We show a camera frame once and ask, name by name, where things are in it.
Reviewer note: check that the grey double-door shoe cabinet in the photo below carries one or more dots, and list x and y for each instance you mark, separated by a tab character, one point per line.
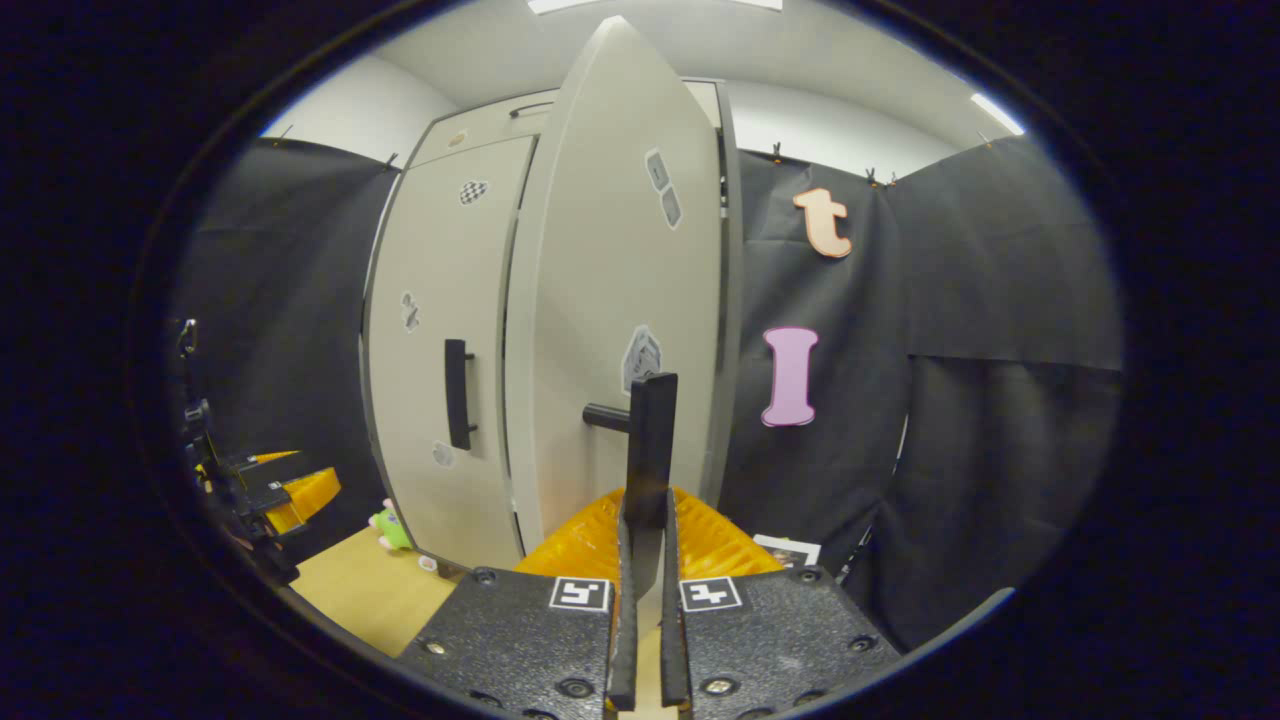
733	350

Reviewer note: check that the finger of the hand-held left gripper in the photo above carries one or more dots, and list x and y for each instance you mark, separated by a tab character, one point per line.
280	497
270	468

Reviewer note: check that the long ceiling light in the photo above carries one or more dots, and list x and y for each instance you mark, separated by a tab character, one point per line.
995	112
560	5

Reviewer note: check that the grey cabinet top drawer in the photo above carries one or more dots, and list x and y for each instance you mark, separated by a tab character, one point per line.
490	125

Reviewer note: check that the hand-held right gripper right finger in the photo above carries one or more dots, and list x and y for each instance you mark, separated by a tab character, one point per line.
673	650

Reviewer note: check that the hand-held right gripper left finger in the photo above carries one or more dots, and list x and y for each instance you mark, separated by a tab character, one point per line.
622	660

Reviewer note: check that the white printed card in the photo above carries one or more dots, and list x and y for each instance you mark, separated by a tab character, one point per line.
790	550

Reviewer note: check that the green plush toy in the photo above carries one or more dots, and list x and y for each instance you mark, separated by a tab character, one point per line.
392	530

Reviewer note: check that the grey cabinet door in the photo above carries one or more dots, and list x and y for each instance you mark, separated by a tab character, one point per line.
440	260
600	300

